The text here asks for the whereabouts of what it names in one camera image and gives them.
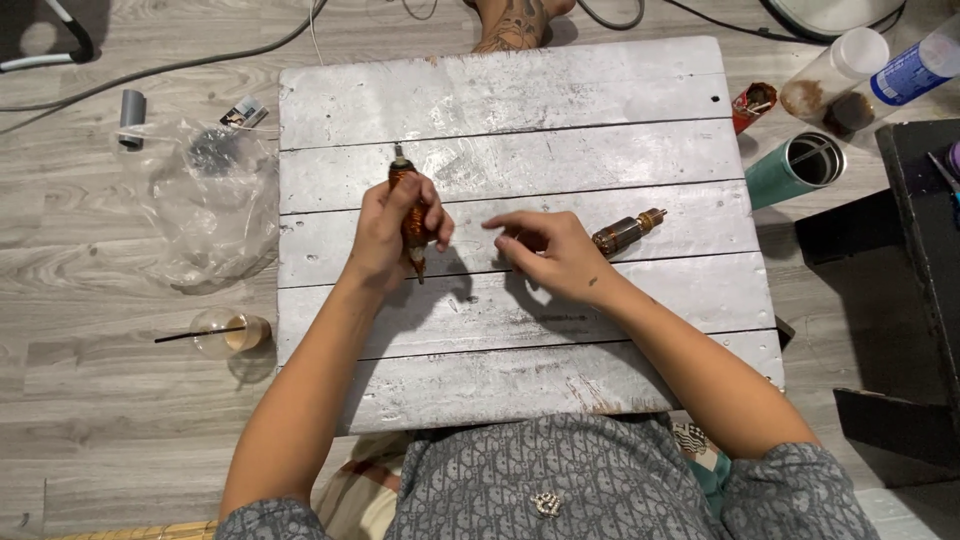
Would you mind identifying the person's right hand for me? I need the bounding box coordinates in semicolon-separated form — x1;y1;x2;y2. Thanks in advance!
481;210;625;309

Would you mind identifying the person's left hand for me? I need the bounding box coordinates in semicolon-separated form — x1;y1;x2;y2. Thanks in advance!
345;171;456;293

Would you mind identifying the copper wound motor armature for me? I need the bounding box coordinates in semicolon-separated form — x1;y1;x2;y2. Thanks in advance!
387;142;434;285

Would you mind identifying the brown motor armature brass end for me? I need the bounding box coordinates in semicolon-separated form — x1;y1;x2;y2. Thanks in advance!
591;207;669;260

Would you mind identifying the small printed packet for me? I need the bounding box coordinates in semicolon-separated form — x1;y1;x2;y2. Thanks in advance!
219;96;270;129

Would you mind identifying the clear plastic bag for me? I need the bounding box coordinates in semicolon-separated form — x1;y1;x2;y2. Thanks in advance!
114;118;282;291

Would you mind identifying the clear plastic drink cup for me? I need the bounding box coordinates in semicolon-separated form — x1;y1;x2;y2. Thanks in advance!
188;306;273;360

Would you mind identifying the black straw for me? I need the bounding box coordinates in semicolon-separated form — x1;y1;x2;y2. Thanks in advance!
153;324;249;345

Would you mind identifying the beige cushion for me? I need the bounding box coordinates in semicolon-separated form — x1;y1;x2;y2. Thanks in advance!
310;433;412;540

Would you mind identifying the grey patterned shirt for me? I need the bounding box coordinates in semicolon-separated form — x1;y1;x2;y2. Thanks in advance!
213;412;883;540

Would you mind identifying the grey pipe piece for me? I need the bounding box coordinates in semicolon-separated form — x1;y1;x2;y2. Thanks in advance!
117;88;147;152

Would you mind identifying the red crushed can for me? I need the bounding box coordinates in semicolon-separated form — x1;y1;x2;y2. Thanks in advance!
732;81;780;137

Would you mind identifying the teal metal tumbler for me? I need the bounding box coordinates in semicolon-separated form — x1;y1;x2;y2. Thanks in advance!
744;131;848;212

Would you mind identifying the teal patterned cloth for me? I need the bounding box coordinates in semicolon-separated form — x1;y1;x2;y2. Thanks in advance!
669;420;734;520

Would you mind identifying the black white chair leg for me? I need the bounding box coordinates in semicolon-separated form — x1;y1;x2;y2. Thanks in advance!
0;0;98;75

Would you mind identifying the clear bottle white cap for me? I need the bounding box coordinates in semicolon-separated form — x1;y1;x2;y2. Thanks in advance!
780;27;891;120

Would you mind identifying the bamboo mat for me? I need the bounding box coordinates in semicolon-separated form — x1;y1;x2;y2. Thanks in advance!
43;520;220;540

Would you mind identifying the white round appliance base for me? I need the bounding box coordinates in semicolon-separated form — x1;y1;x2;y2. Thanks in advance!
760;0;909;43

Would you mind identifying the blue label bottle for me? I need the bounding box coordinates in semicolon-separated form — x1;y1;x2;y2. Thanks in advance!
822;13;960;138

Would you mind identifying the black stool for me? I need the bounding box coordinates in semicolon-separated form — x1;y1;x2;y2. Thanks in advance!
794;118;960;490

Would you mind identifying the thin white cable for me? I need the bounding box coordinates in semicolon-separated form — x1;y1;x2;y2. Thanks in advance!
308;0;325;67

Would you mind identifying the grey looped cable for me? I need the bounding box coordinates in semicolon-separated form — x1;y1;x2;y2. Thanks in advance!
576;0;647;33

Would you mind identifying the thick grey cable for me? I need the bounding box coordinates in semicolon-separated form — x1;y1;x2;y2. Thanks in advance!
0;0;329;114

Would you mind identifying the black cable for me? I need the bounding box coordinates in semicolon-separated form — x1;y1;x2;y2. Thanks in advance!
663;0;815;45

